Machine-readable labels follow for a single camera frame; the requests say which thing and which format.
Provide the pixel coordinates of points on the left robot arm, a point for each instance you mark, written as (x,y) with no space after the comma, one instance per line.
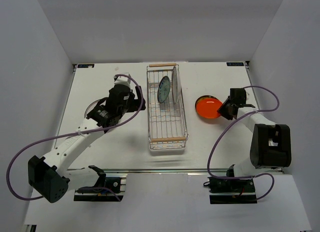
(50,175)

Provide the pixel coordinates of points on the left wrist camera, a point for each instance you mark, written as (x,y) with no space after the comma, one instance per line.
(123,80)

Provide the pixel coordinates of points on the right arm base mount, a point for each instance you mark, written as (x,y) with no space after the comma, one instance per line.
(224,192)

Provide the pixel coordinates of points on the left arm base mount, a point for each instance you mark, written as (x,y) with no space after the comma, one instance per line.
(111,189)

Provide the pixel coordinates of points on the wire dish rack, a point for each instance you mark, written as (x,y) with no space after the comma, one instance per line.
(167,124)

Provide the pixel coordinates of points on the aluminium table rail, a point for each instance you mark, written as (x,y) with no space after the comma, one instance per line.
(223,171)

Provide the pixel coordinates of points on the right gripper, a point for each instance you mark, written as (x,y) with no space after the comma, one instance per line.
(222,110)

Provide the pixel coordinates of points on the dark patterned plate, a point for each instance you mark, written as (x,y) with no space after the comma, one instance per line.
(163,89)

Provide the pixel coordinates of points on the orange plate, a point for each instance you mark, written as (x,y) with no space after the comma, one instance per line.
(208,108)

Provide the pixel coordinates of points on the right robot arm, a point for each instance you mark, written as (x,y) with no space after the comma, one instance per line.
(271,142)

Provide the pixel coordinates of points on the yellow patterned plate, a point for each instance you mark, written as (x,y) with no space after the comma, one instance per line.
(202,98)

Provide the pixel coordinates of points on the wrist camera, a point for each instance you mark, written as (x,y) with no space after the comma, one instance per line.
(247,96)
(123,80)

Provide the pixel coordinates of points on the large white plate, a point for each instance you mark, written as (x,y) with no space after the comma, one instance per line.
(176,84)
(93,105)

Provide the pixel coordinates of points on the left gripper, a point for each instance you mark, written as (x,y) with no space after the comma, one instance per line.
(137,105)

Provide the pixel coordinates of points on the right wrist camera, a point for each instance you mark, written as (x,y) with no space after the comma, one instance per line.
(247,96)

